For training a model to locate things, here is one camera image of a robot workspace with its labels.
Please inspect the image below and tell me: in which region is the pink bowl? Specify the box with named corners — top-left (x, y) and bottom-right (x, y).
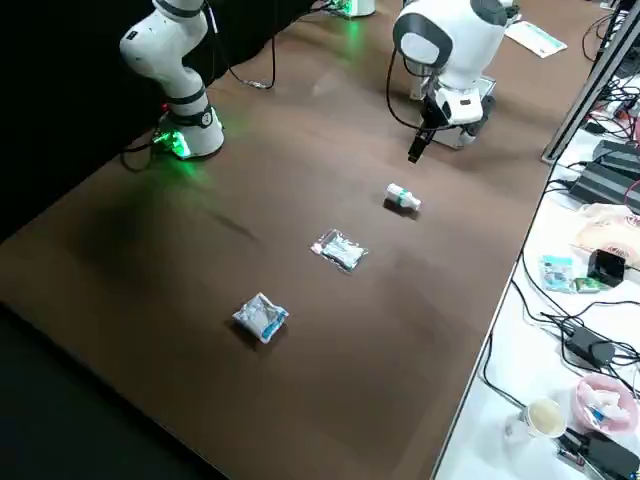
top-left (573, 372), bottom-right (640, 435)

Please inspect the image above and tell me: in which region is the wide white blue packet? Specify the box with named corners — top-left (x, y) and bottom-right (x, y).
top-left (503, 19), bottom-right (569, 57)

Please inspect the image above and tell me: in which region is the paper cup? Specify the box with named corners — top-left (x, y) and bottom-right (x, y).
top-left (514, 398), bottom-right (567, 442)

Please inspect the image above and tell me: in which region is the beige plastic bag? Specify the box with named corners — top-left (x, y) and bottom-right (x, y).
top-left (571, 202), bottom-right (640, 274)

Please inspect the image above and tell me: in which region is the black power adapter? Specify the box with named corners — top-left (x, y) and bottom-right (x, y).
top-left (563, 327), bottom-right (617, 367)

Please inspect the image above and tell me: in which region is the white blue gauze packet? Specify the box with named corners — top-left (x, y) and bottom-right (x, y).
top-left (231, 291), bottom-right (291, 345)

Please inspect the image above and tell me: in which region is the small black cube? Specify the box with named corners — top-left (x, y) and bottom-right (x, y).
top-left (586, 248), bottom-right (627, 288)

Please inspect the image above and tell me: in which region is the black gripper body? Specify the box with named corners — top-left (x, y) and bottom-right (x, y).
top-left (421, 88), bottom-right (497, 138)

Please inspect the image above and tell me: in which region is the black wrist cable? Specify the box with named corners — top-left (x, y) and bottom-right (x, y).
top-left (385, 47), bottom-right (426, 132)

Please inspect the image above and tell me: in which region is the white disinfectant bottle green label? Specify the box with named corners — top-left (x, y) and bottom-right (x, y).
top-left (383, 182), bottom-right (423, 212)

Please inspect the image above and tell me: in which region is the small teal packet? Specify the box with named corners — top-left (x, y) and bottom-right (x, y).
top-left (538, 254), bottom-right (575, 294)

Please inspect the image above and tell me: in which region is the clear bandage packet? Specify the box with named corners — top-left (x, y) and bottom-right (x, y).
top-left (309, 228), bottom-right (370, 274)

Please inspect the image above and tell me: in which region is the flat black device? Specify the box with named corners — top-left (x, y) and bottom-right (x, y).
top-left (558, 429), bottom-right (640, 480)

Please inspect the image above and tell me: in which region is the aluminium profile post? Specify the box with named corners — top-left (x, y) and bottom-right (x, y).
top-left (541, 0), bottom-right (640, 162)

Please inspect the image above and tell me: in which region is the black cable silver connector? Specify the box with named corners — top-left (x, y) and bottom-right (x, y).
top-left (199, 0), bottom-right (331, 92)

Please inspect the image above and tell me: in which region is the black power supply brick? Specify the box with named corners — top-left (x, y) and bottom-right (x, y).
top-left (592, 139), bottom-right (640, 176)
top-left (568, 160), bottom-right (640, 207)

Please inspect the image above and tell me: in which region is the aluminium first-aid case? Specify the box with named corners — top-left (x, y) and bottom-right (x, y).
top-left (409, 74), bottom-right (497, 151)

